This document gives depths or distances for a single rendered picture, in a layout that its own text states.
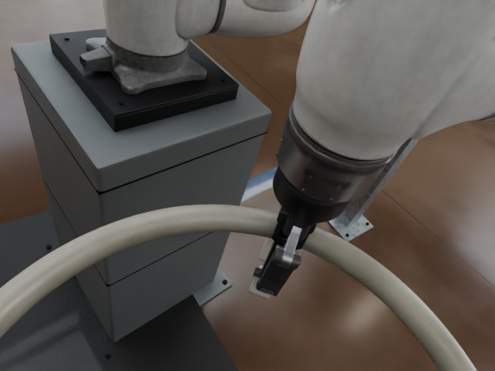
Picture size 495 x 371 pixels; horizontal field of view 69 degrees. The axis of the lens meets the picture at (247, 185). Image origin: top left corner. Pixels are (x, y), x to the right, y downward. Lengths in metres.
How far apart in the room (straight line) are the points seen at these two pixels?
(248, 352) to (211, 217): 0.99
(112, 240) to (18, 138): 1.57
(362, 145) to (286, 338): 1.19
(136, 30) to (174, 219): 0.40
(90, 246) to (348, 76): 0.27
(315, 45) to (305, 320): 1.29
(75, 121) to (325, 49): 0.55
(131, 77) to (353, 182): 0.52
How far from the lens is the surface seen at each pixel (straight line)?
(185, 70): 0.76
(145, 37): 0.69
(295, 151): 0.28
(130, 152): 0.65
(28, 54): 0.89
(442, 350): 0.42
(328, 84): 0.23
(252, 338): 1.37
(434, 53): 0.22
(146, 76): 0.72
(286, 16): 0.76
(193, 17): 0.69
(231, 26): 0.73
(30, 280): 0.37
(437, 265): 1.95
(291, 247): 0.35
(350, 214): 1.73
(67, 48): 0.83
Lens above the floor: 1.25
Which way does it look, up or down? 45 degrees down
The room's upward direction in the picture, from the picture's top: 19 degrees clockwise
